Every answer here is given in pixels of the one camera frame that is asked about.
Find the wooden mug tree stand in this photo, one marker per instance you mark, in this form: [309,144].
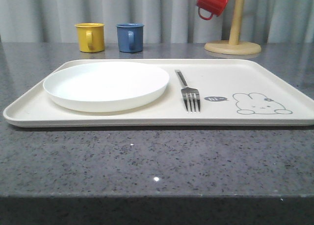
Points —
[233,46]

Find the grey pleated curtain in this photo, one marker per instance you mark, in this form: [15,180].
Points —
[165,21]

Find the blue enamel mug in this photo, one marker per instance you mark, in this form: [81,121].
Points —
[130,37]

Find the red enamel mug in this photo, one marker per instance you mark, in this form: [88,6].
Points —
[214,7]

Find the white round plate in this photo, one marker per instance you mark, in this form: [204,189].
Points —
[106,86]

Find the cream rabbit serving tray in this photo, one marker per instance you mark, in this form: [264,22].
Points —
[232,92]

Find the yellow enamel mug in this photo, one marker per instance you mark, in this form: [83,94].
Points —
[91,37]

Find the silver metal fork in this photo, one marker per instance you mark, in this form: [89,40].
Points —
[191,96]

